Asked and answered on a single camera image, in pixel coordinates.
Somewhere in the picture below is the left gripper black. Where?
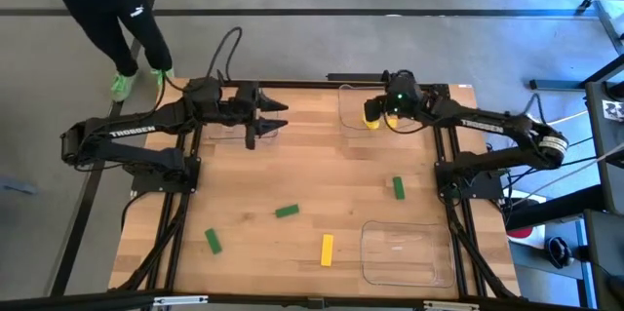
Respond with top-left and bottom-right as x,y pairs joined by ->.
214,81 -> 290,151

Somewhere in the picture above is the green rectangular block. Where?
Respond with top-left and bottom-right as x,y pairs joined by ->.
392,175 -> 407,201
204,227 -> 224,255
274,203 -> 301,219

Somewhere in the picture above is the long yellow block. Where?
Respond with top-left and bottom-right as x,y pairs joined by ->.
320,233 -> 335,268

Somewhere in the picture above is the clear plastic bin with label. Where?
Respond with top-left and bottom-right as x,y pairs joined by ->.
203,105 -> 283,142

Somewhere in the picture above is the black power strip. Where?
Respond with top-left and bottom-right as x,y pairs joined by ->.
326,72 -> 391,83

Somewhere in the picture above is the person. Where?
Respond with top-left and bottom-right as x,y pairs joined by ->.
31,0 -> 176,103

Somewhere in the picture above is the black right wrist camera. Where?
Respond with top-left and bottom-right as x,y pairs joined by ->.
388,69 -> 419,94

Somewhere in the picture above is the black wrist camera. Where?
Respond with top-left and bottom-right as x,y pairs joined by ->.
388,69 -> 419,94
186,76 -> 223,106

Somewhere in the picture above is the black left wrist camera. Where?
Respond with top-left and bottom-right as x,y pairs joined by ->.
186,76 -> 223,106

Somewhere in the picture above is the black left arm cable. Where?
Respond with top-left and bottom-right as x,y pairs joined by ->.
163,25 -> 244,96

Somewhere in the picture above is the black aluminium gantry frame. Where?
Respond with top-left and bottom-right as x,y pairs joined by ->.
0,287 -> 624,311

